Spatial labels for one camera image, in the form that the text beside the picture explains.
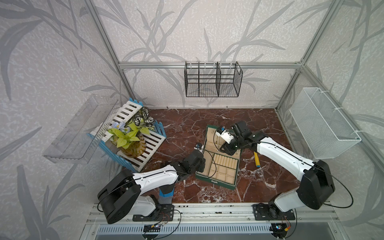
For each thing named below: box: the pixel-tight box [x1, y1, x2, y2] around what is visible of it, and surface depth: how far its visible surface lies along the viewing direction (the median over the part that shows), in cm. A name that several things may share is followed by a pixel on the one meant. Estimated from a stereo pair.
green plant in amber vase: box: [107, 107, 155, 158], surface depth 79 cm
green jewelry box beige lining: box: [195, 124, 242, 190], surface depth 86 cm
